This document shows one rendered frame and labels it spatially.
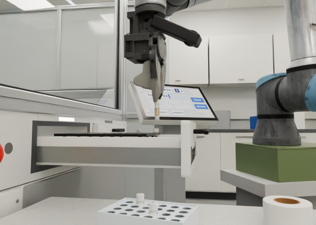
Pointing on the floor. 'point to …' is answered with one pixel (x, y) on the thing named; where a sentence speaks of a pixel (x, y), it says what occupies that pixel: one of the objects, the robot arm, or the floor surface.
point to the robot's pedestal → (265, 188)
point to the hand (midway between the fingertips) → (159, 96)
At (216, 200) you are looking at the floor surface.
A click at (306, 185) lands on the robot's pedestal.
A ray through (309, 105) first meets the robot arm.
